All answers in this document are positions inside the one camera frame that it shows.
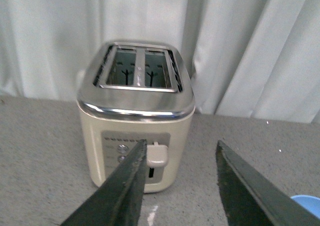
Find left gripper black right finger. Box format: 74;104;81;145
215;140;320;226

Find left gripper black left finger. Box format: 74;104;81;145
62;140;147;226

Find blue bowl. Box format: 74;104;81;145
291;195;320;219

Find cream toaster with chrome top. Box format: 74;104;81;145
76;40;195;193

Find white curtain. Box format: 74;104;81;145
0;0;320;123

